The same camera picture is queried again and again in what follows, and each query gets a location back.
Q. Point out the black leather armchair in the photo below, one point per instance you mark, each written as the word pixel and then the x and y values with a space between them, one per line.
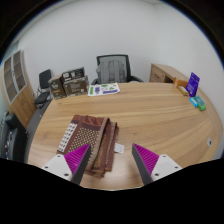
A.
pixel 11 140

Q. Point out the white printed paper sheet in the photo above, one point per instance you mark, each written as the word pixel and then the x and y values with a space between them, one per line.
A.
pixel 103 89

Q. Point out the orange box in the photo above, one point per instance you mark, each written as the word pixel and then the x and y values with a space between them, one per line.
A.
pixel 180 82

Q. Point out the green packet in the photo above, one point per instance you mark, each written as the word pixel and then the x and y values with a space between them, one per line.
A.
pixel 201 104

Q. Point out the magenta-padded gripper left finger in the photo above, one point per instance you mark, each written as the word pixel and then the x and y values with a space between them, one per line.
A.
pixel 77 159

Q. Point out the brown patterned towel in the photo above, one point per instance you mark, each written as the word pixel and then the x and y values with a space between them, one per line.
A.
pixel 90 133

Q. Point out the flat dark cardboard box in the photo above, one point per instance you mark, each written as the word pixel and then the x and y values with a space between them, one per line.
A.
pixel 73 74

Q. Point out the black mesh office chair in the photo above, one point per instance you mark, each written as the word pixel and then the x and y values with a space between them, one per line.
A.
pixel 111 70

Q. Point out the large dark cardboard box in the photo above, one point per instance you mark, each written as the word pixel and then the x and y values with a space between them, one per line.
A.
pixel 76 87

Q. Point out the low wooden side cabinet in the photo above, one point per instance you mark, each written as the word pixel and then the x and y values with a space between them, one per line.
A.
pixel 165 72

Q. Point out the wooden glass-door cabinet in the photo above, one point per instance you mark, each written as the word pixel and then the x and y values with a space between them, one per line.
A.
pixel 18 90

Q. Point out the black folding chair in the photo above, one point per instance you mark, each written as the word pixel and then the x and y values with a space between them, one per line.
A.
pixel 44 88

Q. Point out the blue packet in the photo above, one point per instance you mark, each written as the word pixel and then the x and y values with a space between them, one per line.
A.
pixel 193 101

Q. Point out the small tan box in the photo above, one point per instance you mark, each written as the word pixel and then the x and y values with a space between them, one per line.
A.
pixel 183 90

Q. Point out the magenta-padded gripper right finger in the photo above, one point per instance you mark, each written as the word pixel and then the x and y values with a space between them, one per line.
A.
pixel 146 160

